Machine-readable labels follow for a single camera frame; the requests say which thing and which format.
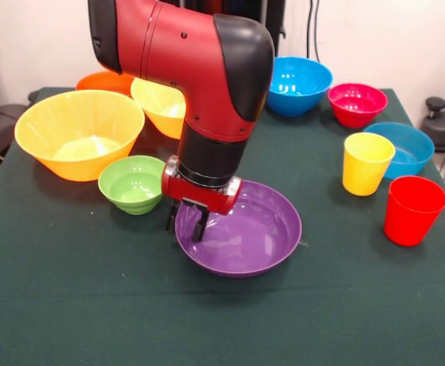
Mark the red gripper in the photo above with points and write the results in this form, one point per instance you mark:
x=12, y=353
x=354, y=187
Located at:
x=199, y=196

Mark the purple bowl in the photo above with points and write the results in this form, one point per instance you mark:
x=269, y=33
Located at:
x=253, y=236

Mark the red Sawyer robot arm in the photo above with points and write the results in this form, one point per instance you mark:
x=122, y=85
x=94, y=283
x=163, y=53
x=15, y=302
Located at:
x=192, y=57

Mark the small green bowl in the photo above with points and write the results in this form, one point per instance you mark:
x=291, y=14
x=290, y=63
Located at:
x=131, y=187

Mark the dark green tablecloth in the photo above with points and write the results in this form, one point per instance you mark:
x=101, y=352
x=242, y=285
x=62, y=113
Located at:
x=207, y=312

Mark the small orange bowl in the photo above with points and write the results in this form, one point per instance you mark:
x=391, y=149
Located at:
x=104, y=82

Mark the deep blue bowl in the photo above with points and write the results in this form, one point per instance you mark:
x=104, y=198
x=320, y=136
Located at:
x=302, y=84

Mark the yellow cup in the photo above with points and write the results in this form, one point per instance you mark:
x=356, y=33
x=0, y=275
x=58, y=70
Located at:
x=363, y=175

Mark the small pink bowl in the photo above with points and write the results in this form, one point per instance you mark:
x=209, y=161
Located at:
x=356, y=103

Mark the red cup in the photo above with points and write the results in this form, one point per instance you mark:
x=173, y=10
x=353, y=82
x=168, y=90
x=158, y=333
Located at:
x=409, y=221

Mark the shallow blue bowl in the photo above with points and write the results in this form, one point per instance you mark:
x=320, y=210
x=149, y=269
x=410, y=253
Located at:
x=413, y=148

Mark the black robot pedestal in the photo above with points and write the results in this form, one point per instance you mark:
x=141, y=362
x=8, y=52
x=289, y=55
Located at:
x=274, y=19

